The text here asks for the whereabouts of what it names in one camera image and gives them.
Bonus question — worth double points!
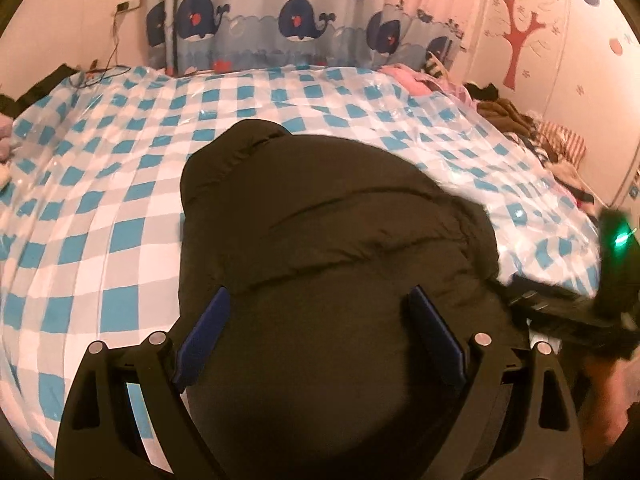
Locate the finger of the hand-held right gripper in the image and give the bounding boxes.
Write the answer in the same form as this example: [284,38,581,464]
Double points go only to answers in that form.
[501,274,601,346]

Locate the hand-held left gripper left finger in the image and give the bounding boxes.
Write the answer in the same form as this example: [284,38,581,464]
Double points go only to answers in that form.
[55,285,232,480]

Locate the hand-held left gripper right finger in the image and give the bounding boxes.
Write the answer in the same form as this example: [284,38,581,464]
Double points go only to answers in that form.
[406,285,587,480]

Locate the black puffer jacket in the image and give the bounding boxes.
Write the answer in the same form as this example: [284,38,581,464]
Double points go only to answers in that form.
[177,120,531,480]

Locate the person's right forearm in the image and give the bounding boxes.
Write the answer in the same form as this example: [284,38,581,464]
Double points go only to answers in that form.
[575,352,640,466]

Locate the pile of mixed clothes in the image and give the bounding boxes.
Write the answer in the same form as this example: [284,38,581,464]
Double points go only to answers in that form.
[462,82,608,208]

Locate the blue checkered bed sheet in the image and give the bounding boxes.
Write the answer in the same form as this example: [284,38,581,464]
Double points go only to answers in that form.
[0,64,603,468]

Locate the pink crumpled garment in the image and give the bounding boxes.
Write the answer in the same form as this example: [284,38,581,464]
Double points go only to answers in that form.
[379,62,473,107]

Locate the pink plush toy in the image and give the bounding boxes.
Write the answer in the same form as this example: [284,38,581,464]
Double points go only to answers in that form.
[0,114,17,188]

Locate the whale print curtain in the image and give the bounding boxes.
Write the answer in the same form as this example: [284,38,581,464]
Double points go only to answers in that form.
[144,0,493,73]

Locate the red tree wall sticker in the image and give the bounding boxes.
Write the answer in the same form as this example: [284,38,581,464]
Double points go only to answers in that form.
[501,0,546,91]

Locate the black charger cable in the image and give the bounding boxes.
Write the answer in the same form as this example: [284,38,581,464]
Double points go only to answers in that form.
[79,9,132,87]

